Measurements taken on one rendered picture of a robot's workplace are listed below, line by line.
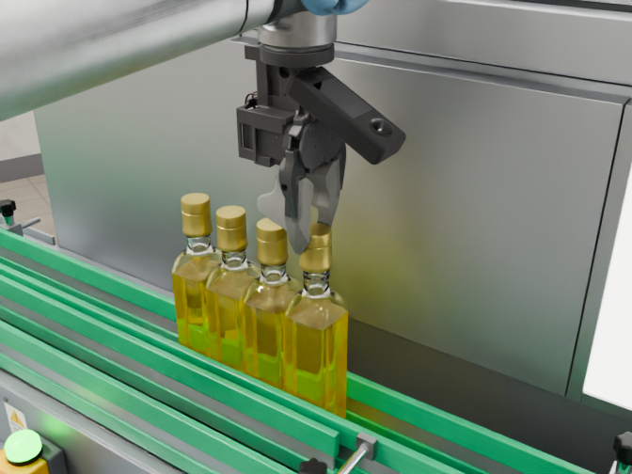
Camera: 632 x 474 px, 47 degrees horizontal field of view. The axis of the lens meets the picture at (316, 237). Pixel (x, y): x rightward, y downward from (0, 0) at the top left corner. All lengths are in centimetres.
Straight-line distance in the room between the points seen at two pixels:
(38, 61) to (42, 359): 65
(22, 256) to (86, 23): 92
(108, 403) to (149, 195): 37
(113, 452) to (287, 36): 55
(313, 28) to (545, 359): 44
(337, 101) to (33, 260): 72
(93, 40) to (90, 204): 89
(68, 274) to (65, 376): 26
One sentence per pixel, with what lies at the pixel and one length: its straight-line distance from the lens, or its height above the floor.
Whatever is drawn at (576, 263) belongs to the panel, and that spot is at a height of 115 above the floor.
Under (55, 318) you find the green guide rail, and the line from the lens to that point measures 110.
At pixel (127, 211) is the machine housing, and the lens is 123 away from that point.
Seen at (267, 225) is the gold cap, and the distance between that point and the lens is 80.
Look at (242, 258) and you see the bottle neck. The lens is 85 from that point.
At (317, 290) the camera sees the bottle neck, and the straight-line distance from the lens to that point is 79.
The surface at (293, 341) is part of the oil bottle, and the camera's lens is 82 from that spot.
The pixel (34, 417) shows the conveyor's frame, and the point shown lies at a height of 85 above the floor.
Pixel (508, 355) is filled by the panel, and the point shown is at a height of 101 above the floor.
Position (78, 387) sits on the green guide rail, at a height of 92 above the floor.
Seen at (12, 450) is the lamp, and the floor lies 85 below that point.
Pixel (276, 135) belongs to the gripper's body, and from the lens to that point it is 72.
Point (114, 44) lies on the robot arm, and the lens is 43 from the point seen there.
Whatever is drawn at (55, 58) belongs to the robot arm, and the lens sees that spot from 41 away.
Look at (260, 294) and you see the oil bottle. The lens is 82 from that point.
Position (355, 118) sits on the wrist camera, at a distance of 68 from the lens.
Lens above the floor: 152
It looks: 28 degrees down
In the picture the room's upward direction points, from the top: straight up
